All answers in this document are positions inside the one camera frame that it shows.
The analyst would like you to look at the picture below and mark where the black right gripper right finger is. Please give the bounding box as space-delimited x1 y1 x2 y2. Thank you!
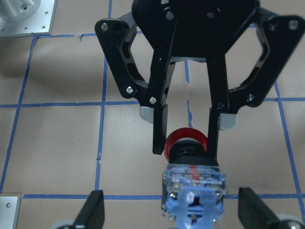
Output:
238 187 280 229

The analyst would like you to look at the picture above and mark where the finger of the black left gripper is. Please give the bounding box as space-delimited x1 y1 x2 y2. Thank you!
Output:
95 13 177 155

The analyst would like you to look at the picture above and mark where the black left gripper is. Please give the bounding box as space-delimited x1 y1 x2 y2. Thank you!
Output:
132 0 305 159

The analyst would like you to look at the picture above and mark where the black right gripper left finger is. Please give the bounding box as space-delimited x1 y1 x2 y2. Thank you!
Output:
72 190 105 229

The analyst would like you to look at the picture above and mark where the red emergency push button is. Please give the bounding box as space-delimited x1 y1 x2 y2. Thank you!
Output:
161 127 227 229

